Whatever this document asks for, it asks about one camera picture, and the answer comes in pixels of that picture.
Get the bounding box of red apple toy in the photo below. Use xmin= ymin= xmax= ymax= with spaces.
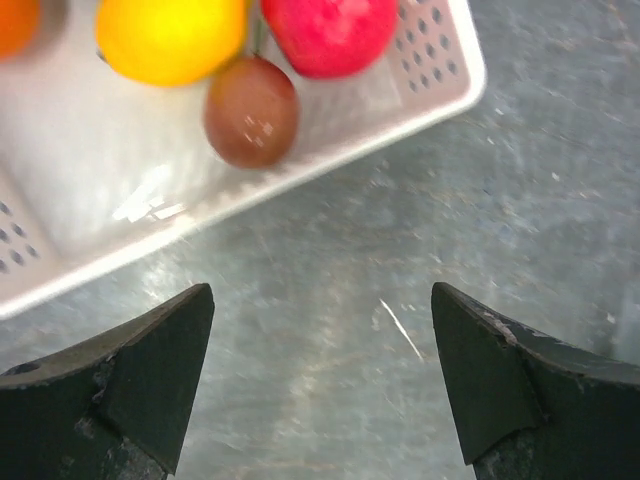
xmin=261 ymin=0 xmax=397 ymax=80

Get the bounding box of white plastic basket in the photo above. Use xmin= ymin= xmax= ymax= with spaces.
xmin=1 ymin=1 xmax=486 ymax=318

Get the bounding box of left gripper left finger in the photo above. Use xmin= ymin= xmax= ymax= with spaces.
xmin=1 ymin=284 xmax=215 ymax=479

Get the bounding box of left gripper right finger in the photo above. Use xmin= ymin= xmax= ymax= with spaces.
xmin=431 ymin=282 xmax=639 ymax=479

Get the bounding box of yellow lemon toy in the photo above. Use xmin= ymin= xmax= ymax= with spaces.
xmin=95 ymin=0 xmax=249 ymax=87

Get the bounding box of brown egg toy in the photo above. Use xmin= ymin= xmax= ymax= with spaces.
xmin=203 ymin=56 xmax=300 ymax=169

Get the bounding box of orange toy fruit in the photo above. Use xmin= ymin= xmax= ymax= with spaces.
xmin=0 ymin=0 xmax=41 ymax=61

